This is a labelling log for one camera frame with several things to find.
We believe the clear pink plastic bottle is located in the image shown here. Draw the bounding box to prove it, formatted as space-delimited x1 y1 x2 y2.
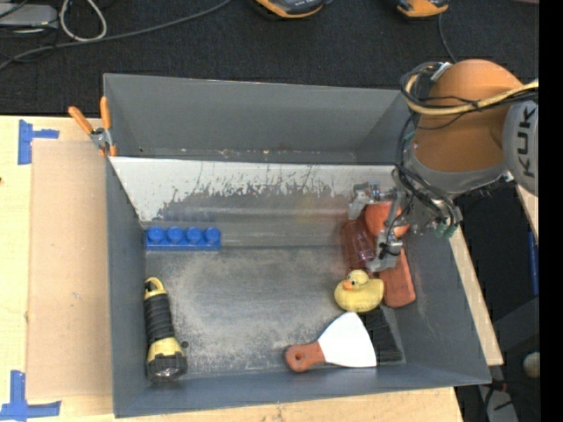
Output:
341 219 380 273

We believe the orange ball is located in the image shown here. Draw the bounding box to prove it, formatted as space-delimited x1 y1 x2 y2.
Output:
362 200 412 239

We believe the red-brown flat block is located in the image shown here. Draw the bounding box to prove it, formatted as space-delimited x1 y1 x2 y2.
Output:
377 247 418 309

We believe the brown cardboard board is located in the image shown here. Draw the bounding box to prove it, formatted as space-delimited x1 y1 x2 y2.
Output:
25 139 116 415

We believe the blue studded toy brick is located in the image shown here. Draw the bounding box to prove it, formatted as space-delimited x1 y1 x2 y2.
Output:
143 225 223 251

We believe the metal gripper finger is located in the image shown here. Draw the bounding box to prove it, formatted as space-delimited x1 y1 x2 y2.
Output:
348 181 398 221
365 200 406 273

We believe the yellow and black flashlight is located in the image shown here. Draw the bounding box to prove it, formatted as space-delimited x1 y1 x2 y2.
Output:
142 275 190 383

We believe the yellow rubber duck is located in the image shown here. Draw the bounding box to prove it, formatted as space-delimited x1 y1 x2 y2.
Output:
333 268 385 314

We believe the grey metal bin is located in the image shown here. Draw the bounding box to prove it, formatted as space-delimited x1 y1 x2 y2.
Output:
101 72 493 419

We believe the white scraper with orange handle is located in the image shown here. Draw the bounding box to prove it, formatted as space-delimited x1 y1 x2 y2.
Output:
282 310 379 375

